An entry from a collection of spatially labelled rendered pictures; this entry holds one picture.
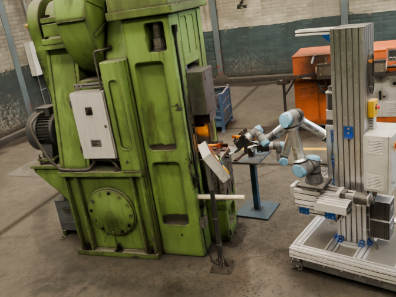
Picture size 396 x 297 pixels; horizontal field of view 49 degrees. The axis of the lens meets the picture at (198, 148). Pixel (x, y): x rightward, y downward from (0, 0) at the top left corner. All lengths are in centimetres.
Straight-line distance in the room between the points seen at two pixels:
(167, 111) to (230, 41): 812
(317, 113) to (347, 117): 396
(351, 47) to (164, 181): 204
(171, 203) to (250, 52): 799
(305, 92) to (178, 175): 386
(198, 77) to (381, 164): 169
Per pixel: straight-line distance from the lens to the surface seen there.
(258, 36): 1169
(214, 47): 1209
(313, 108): 755
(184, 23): 408
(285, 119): 348
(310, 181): 371
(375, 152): 359
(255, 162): 465
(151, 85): 393
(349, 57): 349
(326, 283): 398
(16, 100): 1039
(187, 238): 436
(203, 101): 401
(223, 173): 361
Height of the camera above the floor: 241
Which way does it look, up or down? 19 degrees down
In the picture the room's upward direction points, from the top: 9 degrees counter-clockwise
